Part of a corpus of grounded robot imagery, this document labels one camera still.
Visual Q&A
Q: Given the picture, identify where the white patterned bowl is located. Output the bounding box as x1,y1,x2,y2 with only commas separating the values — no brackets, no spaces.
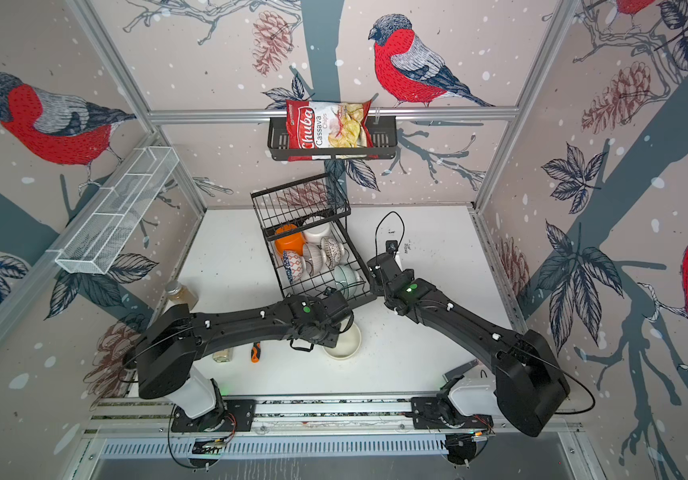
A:
319,236,348,269

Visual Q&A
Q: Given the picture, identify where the cream ceramic bowl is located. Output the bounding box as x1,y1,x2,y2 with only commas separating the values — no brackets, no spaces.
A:
324,323,362,360

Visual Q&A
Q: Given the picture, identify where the blue patterned bowl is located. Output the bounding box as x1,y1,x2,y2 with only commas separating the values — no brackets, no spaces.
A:
282,250,307,284

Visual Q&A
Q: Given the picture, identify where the orange plastic bowl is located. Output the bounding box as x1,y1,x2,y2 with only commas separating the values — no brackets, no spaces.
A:
274,224,305,256

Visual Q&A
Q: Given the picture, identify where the light green ceramic bowl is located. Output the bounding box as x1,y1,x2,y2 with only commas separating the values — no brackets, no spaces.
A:
332,265,364,300

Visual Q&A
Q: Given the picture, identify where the white ceramic bowl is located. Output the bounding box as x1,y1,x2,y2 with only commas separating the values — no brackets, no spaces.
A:
302,217,331,245

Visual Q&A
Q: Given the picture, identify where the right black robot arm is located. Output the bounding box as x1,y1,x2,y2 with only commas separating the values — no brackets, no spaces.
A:
367,253,570,437

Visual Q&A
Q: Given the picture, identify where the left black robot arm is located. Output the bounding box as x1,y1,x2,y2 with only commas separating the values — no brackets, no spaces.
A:
123,291,354,399

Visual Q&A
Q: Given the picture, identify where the red cassava chips bag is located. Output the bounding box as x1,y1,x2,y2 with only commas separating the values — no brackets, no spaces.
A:
286,100,373,150

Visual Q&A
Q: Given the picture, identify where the small clear bottle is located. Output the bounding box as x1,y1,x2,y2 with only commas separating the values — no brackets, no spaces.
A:
212,348,234,363

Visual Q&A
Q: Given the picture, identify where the glass jar with lid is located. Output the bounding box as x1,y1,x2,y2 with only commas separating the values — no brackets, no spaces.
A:
165,280,199,312

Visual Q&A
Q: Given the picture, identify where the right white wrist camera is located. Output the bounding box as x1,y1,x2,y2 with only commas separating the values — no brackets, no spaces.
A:
385,240,399,255

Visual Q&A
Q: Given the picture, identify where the black wire dish rack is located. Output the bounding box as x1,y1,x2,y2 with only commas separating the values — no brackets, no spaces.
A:
251,174,375,308

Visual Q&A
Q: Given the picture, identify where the black wall basket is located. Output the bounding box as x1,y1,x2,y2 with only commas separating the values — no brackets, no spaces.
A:
267,116,398,161

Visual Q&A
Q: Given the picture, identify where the pink handled brush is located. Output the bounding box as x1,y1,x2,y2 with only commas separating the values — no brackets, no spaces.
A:
443,359,479,382

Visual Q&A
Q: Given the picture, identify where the orange handled screwdriver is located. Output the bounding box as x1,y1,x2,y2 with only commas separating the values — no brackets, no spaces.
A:
251,342,261,363

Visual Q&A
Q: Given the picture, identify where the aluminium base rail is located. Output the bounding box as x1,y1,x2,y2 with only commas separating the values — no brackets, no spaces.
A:
85,389,579,460

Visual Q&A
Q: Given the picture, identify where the white mesh wall shelf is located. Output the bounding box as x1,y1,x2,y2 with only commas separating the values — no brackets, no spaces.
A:
55,146,179,274

